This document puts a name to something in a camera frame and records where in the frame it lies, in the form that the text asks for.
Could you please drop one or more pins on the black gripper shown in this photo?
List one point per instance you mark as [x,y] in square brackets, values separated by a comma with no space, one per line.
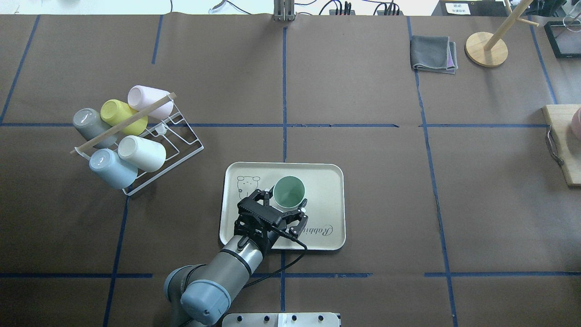
[294,219]

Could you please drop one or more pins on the mint green cup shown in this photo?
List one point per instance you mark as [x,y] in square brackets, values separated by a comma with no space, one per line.
[288,192]

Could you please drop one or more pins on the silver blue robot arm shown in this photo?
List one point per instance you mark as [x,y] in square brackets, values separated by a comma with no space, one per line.
[201,294]

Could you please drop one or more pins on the cream rabbit tray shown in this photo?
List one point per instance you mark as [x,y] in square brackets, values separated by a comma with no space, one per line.
[324,190]

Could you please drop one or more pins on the white cup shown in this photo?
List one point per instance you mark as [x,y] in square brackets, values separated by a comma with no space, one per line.
[147,155]

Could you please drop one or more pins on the pink cup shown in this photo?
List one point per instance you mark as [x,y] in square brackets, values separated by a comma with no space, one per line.
[139,97]

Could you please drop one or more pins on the light blue cup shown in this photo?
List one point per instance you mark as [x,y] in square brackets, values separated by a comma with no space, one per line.
[115,171]

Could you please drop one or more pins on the yellow cup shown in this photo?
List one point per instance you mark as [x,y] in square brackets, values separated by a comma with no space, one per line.
[113,112]

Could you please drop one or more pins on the grey cup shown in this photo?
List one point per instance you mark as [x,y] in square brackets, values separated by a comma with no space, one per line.
[89,124]

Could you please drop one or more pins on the black metal tray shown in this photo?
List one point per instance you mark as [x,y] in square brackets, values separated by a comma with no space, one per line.
[565,43]

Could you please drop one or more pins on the folded grey cloth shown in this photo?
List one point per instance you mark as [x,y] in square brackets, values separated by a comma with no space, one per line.
[433,54]

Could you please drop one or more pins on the black box with label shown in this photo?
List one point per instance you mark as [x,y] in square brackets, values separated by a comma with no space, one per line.
[470,8]

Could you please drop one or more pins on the wooden mug tree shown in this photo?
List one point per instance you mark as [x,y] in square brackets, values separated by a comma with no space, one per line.
[488,49]

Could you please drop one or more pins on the wooden cutting board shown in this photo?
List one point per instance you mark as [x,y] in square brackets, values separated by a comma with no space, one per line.
[563,144]

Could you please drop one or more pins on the pink bowl with ice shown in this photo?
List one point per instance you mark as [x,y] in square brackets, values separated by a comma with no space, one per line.
[576,123]

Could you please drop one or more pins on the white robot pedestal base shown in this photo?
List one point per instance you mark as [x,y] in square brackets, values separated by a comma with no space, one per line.
[283,319]

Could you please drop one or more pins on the white wire cup rack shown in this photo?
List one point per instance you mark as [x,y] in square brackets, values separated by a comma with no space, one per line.
[174,133]

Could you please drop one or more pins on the aluminium frame post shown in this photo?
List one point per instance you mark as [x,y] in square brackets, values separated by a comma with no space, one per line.
[284,10]

